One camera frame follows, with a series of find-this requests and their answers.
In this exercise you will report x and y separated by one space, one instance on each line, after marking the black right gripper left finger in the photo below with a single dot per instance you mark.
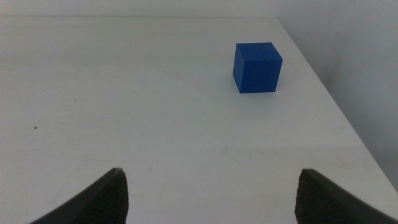
102 202

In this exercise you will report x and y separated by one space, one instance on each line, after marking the blue cube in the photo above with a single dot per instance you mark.
258 70

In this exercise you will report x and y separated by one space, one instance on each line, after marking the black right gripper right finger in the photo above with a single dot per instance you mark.
323 205

